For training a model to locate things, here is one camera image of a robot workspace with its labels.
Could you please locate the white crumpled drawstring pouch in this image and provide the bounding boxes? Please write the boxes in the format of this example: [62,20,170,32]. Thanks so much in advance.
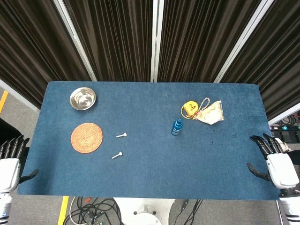
[195,97,225,126]

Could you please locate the black coiled cables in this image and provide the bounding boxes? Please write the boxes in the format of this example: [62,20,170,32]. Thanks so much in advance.
[277,114,300,128]

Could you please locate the white partition frame post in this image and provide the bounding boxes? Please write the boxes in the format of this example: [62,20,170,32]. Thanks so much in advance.
[150,0,165,83]
[52,0,98,82]
[213,0,275,83]

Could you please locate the yellow tape measure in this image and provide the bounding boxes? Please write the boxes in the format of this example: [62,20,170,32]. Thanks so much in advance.
[180,100,199,120]

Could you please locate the black trouser leg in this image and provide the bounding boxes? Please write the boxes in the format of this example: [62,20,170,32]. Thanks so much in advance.
[0,117,23,144]

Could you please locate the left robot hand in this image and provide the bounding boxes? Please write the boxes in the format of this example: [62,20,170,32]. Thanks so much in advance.
[0,135,39,193]

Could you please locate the black floor cable tangle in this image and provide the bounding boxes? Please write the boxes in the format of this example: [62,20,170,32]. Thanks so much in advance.
[69,196,123,225]

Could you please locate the white partition frame rail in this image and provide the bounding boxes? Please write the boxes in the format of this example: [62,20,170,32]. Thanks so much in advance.
[0,78,40,113]
[268,108,300,126]

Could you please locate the black power strip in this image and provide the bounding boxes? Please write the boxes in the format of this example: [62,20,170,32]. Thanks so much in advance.
[269,125,300,143]

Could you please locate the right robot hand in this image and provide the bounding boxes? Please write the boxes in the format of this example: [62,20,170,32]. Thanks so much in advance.
[247,133,300,190]

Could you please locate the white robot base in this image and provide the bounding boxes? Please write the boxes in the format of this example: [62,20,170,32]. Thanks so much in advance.
[113,198,176,225]

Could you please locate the stainless steel bowl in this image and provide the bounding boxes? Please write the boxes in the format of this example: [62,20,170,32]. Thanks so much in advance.
[69,87,97,111]

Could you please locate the dark brown pleated curtain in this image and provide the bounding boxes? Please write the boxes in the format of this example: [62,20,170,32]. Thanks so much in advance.
[157,0,262,83]
[63,0,155,82]
[0,0,92,110]
[220,0,300,120]

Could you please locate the blue felt tablecloth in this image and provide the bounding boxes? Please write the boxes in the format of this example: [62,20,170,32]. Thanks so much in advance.
[16,81,289,201]

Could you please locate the small blue bottle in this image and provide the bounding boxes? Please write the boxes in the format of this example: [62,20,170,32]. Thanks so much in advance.
[171,118,183,136]

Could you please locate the round orange woven coaster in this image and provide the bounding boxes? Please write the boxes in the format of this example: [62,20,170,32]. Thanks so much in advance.
[70,122,104,154]

